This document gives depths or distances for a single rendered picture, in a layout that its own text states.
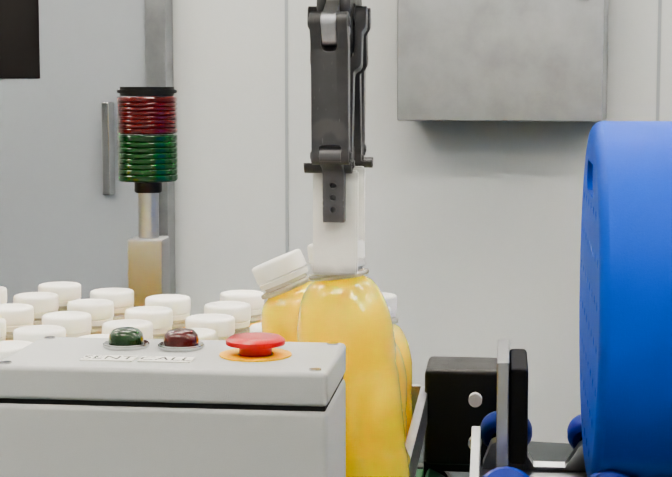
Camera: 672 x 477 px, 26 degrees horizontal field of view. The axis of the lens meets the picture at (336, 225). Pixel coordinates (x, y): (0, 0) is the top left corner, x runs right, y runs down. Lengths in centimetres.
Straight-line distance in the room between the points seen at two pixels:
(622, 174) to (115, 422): 41
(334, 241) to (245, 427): 18
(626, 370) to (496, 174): 349
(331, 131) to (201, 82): 379
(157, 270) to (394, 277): 308
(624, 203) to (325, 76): 24
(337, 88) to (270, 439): 23
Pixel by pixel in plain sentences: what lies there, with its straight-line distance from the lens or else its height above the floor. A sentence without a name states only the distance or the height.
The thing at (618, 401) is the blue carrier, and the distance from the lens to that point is 104.
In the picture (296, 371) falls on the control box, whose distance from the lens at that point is 84.
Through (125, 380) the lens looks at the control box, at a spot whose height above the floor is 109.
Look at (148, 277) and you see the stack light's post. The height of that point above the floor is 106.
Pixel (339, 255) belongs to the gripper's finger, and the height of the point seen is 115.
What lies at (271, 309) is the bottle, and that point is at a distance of 105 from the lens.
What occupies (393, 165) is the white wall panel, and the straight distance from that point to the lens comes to 456.
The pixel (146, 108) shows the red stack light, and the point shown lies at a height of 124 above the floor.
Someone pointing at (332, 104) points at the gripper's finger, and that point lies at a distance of 93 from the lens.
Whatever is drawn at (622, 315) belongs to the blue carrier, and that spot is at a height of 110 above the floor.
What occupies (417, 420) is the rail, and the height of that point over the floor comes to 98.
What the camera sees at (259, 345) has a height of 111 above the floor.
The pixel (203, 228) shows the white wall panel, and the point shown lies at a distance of 474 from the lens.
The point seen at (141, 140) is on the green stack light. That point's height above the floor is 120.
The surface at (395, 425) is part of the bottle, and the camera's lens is 99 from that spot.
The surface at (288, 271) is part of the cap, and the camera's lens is 105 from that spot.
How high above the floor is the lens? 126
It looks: 6 degrees down
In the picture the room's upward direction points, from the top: straight up
